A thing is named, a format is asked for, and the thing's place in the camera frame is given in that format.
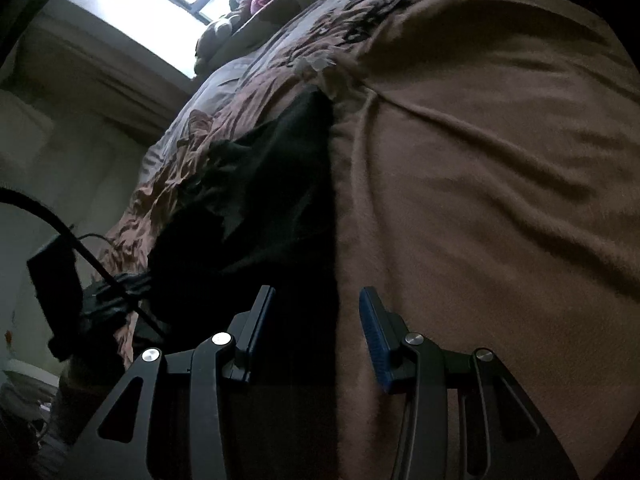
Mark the bed with brown sheet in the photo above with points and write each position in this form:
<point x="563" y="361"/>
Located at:
<point x="475" y="185"/>

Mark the window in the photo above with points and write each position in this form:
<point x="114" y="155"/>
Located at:
<point x="125" y="5"/>

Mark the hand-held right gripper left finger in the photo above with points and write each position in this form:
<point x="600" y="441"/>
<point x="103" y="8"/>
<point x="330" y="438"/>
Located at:
<point x="262" y="320"/>

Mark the crumpled brown duvet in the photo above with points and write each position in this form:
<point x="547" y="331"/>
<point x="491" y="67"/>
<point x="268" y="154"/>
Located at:
<point x="240" y="100"/>

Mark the brown curtain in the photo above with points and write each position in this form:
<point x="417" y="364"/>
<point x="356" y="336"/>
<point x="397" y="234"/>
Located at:
<point x="100" y="75"/>

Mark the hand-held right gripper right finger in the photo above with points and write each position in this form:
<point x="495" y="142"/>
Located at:
<point x="372" y="340"/>

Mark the black t-shirt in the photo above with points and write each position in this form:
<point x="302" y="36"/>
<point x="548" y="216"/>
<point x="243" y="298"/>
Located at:
<point x="280" y="210"/>

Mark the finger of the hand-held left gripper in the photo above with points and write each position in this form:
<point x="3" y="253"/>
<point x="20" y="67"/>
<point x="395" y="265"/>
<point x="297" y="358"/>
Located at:
<point x="115" y="292"/>

